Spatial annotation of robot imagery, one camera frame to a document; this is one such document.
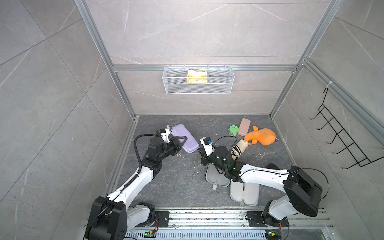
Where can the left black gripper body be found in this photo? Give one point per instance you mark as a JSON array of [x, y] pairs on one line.
[[169, 149]]

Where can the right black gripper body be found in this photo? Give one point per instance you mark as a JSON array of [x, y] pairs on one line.
[[213, 159]]

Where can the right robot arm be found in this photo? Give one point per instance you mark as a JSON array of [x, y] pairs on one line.
[[302, 193]]

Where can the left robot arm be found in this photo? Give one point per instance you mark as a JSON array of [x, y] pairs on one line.
[[111, 217]]

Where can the green lidded small jar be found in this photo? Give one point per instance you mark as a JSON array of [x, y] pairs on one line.
[[233, 130]]

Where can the pink rectangular case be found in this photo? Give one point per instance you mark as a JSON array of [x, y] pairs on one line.
[[244, 127]]

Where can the orange whale plush toy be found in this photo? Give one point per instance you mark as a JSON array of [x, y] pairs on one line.
[[263, 136]]

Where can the yellow packet in basket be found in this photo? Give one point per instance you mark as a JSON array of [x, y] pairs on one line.
[[197, 77]]

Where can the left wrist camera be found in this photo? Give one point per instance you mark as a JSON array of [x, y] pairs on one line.
[[165, 133]]

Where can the white wire wall basket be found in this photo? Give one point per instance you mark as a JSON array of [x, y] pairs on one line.
[[220, 81]]

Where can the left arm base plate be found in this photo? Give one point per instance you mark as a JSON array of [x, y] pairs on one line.
[[157, 218]]

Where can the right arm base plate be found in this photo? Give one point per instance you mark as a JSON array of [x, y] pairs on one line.
[[257, 219]]

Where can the aluminium front rail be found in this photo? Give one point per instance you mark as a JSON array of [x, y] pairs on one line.
[[230, 224]]

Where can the black wall hook rack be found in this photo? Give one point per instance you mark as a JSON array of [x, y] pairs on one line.
[[340, 133]]

